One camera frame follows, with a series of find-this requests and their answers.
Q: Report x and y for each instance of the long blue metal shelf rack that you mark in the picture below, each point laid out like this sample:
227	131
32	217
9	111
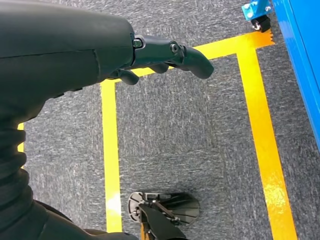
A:
302	39

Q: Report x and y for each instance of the yellow floor tape square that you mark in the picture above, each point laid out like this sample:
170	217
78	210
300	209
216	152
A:
111	149

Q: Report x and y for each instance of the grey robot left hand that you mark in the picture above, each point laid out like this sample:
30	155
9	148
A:
62	49

